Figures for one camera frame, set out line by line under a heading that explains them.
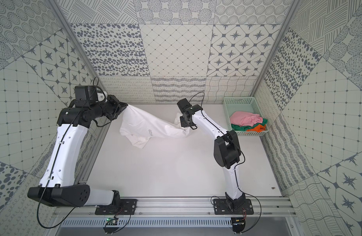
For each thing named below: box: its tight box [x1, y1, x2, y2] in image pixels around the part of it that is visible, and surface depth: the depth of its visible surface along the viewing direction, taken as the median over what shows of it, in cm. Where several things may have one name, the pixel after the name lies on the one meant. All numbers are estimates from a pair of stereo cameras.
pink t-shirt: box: [229, 111, 264, 127], surface depth 102 cm
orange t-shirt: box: [245, 124, 267, 133], surface depth 94 cm
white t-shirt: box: [119, 104, 191, 149], surface depth 86 cm
